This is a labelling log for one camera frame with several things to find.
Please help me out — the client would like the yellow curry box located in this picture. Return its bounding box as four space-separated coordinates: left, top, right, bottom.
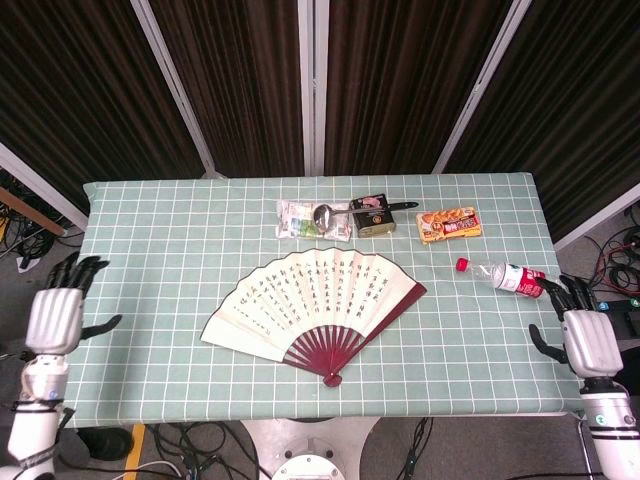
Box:
416 206 485 246

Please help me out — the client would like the black shoe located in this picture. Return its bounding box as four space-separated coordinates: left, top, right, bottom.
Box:
77 427 134 461

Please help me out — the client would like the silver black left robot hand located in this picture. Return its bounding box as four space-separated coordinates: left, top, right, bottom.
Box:
23 255 124 357

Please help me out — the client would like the dark partition panel, white frame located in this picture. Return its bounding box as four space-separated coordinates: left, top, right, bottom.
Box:
0 0 226 231
312 0 531 176
432 0 640 251
132 0 314 179

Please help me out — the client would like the clear plastic bottle, red cap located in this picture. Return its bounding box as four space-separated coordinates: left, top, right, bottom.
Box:
454 256 561 301

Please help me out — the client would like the yellow floor tape strip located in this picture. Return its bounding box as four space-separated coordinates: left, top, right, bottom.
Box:
123 423 147 480

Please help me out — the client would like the brown wooden plank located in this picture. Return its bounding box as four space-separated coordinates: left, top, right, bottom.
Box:
0 187 67 237

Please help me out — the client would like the dark green box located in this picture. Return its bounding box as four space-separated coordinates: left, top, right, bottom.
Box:
348 193 398 239

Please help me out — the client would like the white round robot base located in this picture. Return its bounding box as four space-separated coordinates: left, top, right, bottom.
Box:
239 418 381 480

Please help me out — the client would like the paper folding fan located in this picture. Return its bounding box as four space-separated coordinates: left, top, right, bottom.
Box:
199 248 429 389

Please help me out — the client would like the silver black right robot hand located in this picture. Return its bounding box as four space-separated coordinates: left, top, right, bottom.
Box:
528 274 626 379

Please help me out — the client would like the steel ladle with black handle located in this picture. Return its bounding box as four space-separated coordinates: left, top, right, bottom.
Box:
312 201 419 227

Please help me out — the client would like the green checked tablecloth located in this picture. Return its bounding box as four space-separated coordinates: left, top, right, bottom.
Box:
64 172 586 430

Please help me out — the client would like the black floor cable bundle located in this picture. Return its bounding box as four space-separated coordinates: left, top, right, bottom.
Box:
569 209 640 301
0 169 81 271
134 419 271 480

